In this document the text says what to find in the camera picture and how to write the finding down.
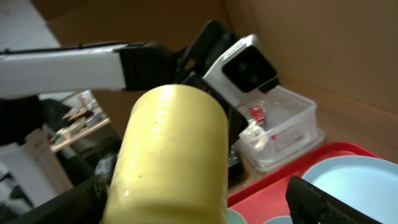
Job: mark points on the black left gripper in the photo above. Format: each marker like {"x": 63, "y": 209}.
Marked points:
{"x": 200, "y": 60}

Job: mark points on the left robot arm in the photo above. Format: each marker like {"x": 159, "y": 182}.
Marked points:
{"x": 120, "y": 66}

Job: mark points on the white crumpled tissue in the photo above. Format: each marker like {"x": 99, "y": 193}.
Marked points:
{"x": 251, "y": 132}

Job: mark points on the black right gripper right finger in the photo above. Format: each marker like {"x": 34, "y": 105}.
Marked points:
{"x": 310, "y": 205}

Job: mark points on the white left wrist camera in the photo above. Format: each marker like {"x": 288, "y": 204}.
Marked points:
{"x": 241, "y": 70}

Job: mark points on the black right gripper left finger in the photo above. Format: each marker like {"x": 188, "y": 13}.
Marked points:
{"x": 84, "y": 203}

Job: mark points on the yellow plastic cup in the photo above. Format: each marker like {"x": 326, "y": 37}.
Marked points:
{"x": 173, "y": 162}

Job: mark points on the red snack wrapper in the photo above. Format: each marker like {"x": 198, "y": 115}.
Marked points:
{"x": 257, "y": 114}

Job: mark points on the red serving tray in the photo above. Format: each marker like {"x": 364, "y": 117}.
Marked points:
{"x": 265, "y": 199}

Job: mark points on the clear plastic bin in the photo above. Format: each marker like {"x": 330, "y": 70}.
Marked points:
{"x": 291, "y": 128}

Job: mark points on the green bowl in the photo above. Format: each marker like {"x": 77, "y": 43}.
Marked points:
{"x": 234, "y": 217}

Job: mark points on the light blue bowl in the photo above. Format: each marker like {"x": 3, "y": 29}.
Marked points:
{"x": 280, "y": 220}

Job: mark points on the light blue plate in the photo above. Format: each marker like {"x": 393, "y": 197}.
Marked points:
{"x": 367, "y": 184}

